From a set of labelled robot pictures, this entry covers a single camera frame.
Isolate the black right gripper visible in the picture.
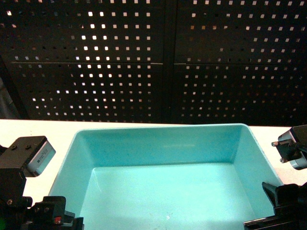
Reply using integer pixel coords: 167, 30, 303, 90
243, 182, 307, 230

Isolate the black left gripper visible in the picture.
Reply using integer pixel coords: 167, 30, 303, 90
0, 168, 84, 230

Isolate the teal plastic bin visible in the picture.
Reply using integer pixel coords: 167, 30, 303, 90
50, 124, 282, 230

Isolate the black perforated metal panel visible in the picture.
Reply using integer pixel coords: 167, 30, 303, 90
0, 0, 307, 126

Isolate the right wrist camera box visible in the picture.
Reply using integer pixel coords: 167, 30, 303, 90
271, 125, 307, 170

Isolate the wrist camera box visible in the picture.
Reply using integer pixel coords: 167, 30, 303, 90
271, 125, 307, 170
0, 136, 56, 177

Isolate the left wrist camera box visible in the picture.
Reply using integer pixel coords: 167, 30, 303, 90
0, 136, 56, 177

